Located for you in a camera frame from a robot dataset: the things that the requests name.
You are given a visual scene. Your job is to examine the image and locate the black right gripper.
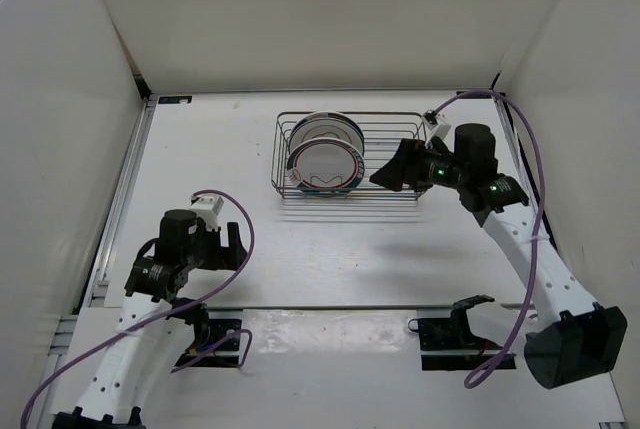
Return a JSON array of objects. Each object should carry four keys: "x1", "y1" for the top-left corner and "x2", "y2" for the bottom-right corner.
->
[{"x1": 369, "y1": 140, "x2": 468, "y2": 194}]

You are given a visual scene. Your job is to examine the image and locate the green red rimmed plate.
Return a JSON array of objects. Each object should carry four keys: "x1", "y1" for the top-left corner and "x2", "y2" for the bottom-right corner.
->
[{"x1": 286, "y1": 137, "x2": 366, "y2": 196}]

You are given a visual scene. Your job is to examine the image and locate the white plate green line rim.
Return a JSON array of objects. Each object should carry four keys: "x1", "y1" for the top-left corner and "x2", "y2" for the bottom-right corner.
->
[{"x1": 288, "y1": 112, "x2": 365, "y2": 155}]

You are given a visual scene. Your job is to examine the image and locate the metal wire dish rack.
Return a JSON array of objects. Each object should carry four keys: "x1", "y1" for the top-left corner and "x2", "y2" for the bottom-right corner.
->
[{"x1": 271, "y1": 111, "x2": 431, "y2": 201}]

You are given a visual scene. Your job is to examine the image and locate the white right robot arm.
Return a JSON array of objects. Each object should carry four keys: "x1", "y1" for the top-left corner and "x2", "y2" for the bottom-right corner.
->
[{"x1": 370, "y1": 123, "x2": 628, "y2": 389}]

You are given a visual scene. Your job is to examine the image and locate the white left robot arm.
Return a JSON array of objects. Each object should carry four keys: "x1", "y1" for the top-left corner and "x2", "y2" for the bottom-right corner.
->
[{"x1": 53, "y1": 194, "x2": 247, "y2": 428}]

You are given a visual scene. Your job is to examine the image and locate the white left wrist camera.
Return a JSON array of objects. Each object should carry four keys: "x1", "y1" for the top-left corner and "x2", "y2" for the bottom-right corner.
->
[{"x1": 190, "y1": 194, "x2": 224, "y2": 231}]

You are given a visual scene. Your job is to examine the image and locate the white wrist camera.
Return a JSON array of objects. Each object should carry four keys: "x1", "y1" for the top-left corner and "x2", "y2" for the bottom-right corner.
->
[
  {"x1": 190, "y1": 194, "x2": 224, "y2": 231},
  {"x1": 423, "y1": 111, "x2": 451, "y2": 147}
]

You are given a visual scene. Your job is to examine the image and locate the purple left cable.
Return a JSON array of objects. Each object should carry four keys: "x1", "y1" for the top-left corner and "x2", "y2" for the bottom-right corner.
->
[{"x1": 19, "y1": 190, "x2": 255, "y2": 425}]

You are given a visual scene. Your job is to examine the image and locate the purple cable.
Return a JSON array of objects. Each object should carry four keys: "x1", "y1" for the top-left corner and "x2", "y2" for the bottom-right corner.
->
[
  {"x1": 19, "y1": 190, "x2": 255, "y2": 425},
  {"x1": 433, "y1": 89, "x2": 547, "y2": 390}
]

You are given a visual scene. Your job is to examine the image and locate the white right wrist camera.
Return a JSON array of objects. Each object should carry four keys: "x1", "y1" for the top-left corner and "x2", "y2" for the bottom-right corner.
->
[{"x1": 423, "y1": 111, "x2": 451, "y2": 147}]

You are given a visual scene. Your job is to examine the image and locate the aluminium front rail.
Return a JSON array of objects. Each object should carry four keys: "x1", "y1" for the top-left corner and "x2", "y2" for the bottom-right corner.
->
[{"x1": 204, "y1": 302, "x2": 539, "y2": 313}]

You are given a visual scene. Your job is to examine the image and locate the aluminium rail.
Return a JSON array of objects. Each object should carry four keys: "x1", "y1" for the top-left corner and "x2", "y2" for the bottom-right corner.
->
[
  {"x1": 492, "y1": 98, "x2": 558, "y2": 251},
  {"x1": 204, "y1": 302, "x2": 539, "y2": 313},
  {"x1": 78, "y1": 95, "x2": 157, "y2": 311}
]

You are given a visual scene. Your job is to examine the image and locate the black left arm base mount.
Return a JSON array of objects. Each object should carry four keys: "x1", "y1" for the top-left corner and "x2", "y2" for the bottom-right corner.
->
[{"x1": 173, "y1": 303, "x2": 242, "y2": 369}]

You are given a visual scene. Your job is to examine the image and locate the aluminium right side rail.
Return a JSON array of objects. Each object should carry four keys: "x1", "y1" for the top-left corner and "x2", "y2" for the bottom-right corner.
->
[{"x1": 492, "y1": 98, "x2": 558, "y2": 251}]

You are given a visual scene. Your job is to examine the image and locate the aluminium left side rail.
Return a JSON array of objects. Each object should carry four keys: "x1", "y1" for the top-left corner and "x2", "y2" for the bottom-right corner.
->
[{"x1": 78, "y1": 95, "x2": 157, "y2": 311}]

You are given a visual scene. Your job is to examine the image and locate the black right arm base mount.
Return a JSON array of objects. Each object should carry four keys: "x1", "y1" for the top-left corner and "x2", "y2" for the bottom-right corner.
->
[{"x1": 407, "y1": 295, "x2": 501, "y2": 372}]

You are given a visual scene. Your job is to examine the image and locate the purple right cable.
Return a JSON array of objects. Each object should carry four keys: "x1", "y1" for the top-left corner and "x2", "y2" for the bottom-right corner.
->
[{"x1": 433, "y1": 89, "x2": 547, "y2": 390}]

